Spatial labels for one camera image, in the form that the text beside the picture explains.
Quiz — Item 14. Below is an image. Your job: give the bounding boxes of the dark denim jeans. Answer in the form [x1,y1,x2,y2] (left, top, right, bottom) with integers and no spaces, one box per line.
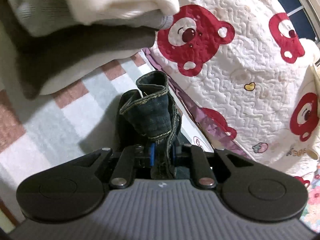
[117,71,190,180]

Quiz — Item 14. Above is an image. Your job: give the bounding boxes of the white quilt with red bears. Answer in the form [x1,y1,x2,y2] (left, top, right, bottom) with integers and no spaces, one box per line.
[151,0,319,180]

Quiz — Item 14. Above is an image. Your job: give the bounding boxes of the dark grey folded garment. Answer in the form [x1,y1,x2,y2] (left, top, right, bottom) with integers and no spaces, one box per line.
[0,0,160,100]

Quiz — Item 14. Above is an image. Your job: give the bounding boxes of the cream folded garment bottom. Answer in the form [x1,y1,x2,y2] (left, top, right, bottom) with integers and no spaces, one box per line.
[0,19,141,97]

